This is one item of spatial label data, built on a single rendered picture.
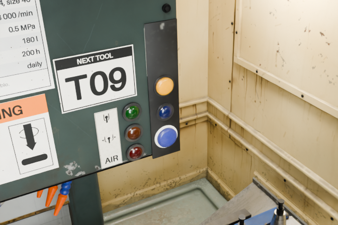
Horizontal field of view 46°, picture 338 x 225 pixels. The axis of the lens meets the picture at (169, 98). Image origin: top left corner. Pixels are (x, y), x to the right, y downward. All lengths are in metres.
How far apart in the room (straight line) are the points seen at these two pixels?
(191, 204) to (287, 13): 1.11
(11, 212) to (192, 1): 1.06
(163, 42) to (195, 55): 1.31
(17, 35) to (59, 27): 0.05
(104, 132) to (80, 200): 0.95
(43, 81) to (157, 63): 0.14
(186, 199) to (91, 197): 0.75
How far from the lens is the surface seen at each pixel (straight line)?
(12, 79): 0.48
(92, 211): 1.51
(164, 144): 0.57
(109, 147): 0.55
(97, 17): 0.48
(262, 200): 1.74
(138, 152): 0.56
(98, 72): 0.49
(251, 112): 1.67
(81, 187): 1.44
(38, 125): 0.50
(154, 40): 0.51
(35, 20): 0.46
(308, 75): 1.36
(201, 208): 2.06
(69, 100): 0.50
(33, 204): 1.38
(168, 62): 0.53
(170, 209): 2.06
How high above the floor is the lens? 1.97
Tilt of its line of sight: 27 degrees down
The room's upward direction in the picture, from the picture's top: 2 degrees counter-clockwise
